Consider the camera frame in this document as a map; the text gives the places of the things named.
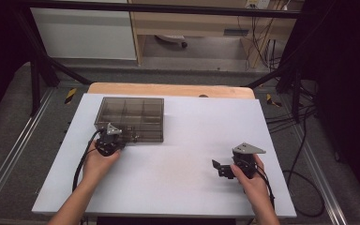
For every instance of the wooden desk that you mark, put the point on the wooden desk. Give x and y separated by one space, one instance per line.
200 23

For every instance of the white cabinet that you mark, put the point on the white cabinet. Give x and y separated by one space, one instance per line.
84 34

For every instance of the person's right hand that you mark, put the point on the person's right hand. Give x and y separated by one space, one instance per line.
253 184

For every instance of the wooden table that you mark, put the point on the wooden table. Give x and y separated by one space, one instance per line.
168 90

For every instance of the black horizontal frame bar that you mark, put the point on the black horizontal frame bar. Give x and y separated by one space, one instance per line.
168 8

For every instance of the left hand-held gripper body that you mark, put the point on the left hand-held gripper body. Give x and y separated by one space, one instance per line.
109 142

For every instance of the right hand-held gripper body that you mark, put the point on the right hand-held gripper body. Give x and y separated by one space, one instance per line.
245 162

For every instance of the chair base with caster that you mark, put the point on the chair base with caster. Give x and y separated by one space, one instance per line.
172 39

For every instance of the smoky transparent drawer box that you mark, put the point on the smoky transparent drawer box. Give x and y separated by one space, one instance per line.
131 114

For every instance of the white power strip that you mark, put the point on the white power strip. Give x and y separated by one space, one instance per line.
258 3

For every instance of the black metal frame strut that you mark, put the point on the black metal frame strut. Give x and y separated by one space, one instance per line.
289 81
43 65

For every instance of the person's left hand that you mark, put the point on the person's left hand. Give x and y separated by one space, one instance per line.
98 165

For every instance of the aluminium floor rail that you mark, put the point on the aluminium floor rail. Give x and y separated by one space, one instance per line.
320 178
15 153

